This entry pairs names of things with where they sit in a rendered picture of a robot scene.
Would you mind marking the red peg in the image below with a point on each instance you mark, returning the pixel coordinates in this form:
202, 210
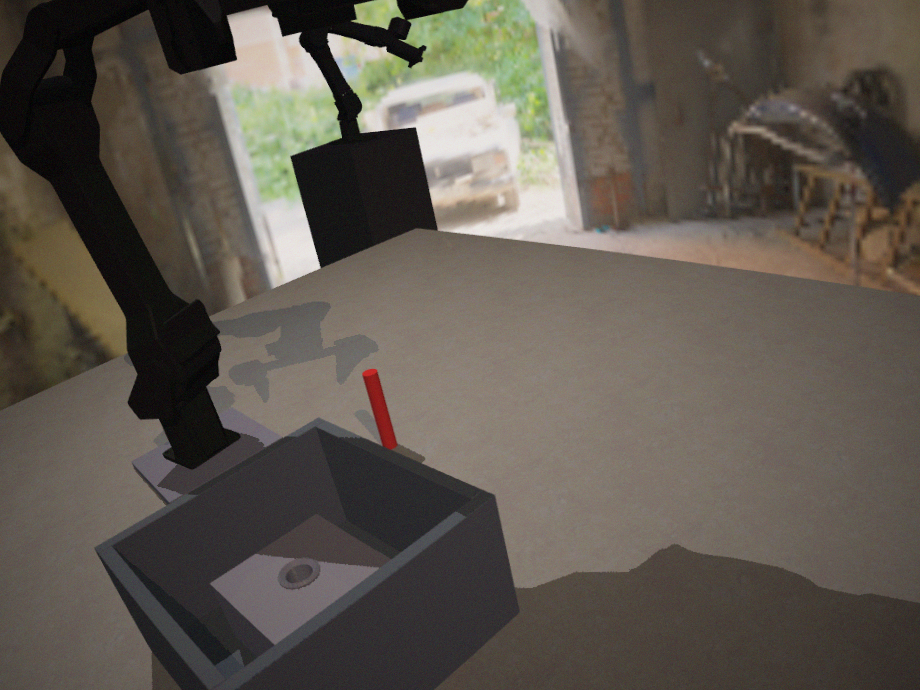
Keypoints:
379, 408

